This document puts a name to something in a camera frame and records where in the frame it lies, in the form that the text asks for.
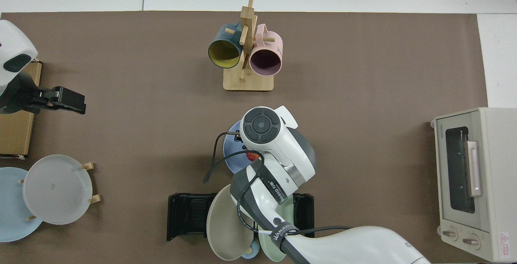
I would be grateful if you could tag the red yellow apple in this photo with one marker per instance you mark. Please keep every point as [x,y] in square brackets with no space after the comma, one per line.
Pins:
[253,157]

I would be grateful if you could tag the white plate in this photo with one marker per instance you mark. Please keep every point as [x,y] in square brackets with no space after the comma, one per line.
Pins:
[56,189]

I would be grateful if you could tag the beige plate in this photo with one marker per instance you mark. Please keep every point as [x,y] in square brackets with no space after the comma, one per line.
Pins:
[224,227]

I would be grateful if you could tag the wooden plate stand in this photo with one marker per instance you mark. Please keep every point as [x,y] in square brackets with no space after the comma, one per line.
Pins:
[95,198]

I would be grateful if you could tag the black dish rack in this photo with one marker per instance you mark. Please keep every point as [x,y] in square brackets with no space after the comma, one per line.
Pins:
[185,215]

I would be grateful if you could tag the light blue plate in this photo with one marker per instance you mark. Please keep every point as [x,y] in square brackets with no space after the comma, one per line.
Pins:
[12,207]

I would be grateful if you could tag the green plate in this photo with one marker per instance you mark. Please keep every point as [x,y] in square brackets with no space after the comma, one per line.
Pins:
[268,250]

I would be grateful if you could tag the wooden cup stand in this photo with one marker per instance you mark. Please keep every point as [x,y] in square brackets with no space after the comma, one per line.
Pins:
[248,81]

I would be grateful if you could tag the pink mug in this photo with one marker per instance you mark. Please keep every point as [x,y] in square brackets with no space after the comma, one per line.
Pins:
[265,60]

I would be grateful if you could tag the dark teal mug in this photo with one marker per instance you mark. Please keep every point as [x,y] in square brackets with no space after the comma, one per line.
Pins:
[223,53]

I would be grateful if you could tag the small blue round thing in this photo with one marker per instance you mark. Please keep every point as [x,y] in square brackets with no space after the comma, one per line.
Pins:
[252,254]

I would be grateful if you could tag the brown table cloth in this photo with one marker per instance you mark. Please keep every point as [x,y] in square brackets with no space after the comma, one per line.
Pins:
[363,94]

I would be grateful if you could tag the pale toaster oven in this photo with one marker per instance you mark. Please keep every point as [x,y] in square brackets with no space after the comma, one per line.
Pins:
[460,215]

